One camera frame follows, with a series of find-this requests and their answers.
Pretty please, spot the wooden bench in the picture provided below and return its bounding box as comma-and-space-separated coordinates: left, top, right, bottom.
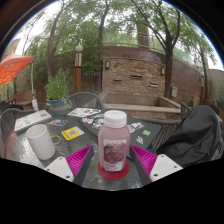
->
13, 89, 36, 109

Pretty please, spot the black laptop with stickers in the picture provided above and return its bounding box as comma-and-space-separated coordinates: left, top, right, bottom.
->
78, 113, 163, 151

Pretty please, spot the wooden lamp post white globe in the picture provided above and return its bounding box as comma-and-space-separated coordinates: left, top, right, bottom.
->
199, 74, 206, 106
74, 44, 84, 94

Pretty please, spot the white mug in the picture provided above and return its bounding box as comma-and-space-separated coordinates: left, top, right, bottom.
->
25, 123, 56, 161

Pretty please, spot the pink drink bottle white cap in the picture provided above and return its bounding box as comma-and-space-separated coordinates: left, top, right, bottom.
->
97, 109, 131, 173

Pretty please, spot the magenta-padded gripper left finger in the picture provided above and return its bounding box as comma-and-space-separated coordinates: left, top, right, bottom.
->
44, 144, 96, 187

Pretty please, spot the yellow card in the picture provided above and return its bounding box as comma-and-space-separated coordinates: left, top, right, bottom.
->
61, 126, 85, 141

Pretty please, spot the tree with slender trunk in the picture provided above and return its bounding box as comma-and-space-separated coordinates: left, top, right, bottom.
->
26, 3, 94, 84

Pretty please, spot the colourful sticker card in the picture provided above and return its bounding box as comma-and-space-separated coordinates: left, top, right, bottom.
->
48, 118, 69, 128

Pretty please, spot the green plant in teal pot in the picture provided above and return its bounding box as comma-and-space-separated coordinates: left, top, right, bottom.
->
44, 68, 73, 116

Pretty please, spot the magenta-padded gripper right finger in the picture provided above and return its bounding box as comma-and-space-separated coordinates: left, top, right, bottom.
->
129, 144, 184, 186

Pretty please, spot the orange patio umbrella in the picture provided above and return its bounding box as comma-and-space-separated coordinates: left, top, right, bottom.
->
0, 51, 40, 113

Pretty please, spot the grey wall box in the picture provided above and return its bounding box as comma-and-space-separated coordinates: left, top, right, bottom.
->
170, 86, 179, 98

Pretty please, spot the white sticker sheet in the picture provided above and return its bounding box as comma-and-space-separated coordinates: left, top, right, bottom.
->
66, 107, 102, 118

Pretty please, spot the tree with dark trunk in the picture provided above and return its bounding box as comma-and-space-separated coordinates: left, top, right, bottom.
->
129, 0, 201, 99

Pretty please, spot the black jacket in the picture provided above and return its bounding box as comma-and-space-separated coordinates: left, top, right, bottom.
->
156, 104, 223, 168

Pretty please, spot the silver laptop with stickers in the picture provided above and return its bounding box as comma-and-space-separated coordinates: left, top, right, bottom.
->
13, 109, 53, 133

